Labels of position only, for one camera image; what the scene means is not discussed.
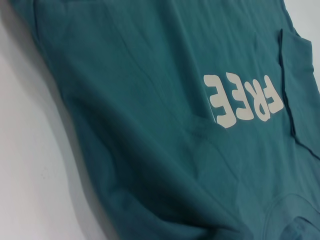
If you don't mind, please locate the teal FREE print t-shirt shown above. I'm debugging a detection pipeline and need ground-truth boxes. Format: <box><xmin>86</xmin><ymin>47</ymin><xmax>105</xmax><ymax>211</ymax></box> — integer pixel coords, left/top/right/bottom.
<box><xmin>14</xmin><ymin>0</ymin><xmax>320</xmax><ymax>240</ymax></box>

